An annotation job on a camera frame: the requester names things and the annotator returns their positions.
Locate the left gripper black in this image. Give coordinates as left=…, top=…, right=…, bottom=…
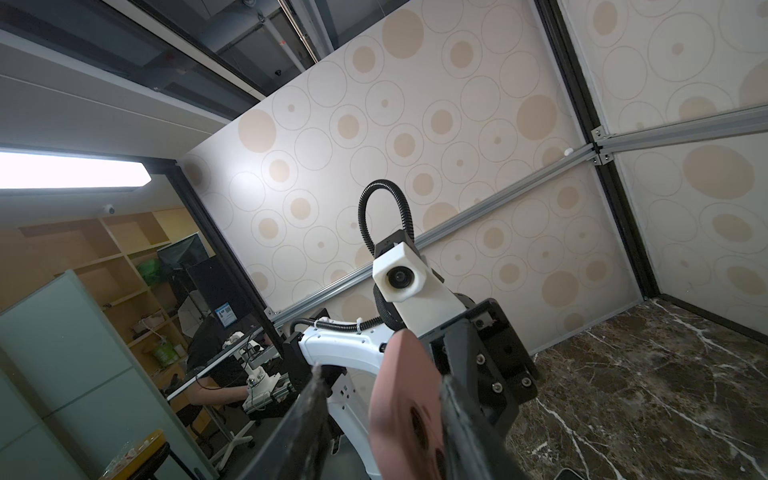
left=419, top=298, right=539, bottom=436

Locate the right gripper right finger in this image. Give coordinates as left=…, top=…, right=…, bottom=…
left=439, top=375, right=528, bottom=480

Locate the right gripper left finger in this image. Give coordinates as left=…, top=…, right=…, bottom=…
left=240, top=365, right=344, bottom=479

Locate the phone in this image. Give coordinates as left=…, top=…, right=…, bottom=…
left=368, top=329, right=446, bottom=479

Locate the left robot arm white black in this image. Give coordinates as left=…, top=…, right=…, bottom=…
left=289, top=293, right=540, bottom=479

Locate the seated person in black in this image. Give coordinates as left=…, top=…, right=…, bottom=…
left=182, top=311, right=265, bottom=409

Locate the computer monitor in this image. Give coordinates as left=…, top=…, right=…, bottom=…
left=157, top=232, right=241, bottom=325

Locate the wooden shelf unit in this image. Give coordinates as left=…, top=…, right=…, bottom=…
left=1, top=208, right=199, bottom=387

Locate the ceiling lamp panel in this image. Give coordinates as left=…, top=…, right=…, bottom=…
left=1, top=152, right=151, bottom=191

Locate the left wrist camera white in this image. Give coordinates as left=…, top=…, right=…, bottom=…
left=372, top=242, right=467, bottom=337

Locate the diagonal aluminium rail left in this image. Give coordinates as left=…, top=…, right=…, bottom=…
left=265, top=143, right=597, bottom=327

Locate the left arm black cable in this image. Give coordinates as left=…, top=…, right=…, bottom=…
left=290, top=178, right=416, bottom=334

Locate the horizontal aluminium rail back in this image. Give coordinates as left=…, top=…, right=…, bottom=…
left=594, top=105, right=767, bottom=165

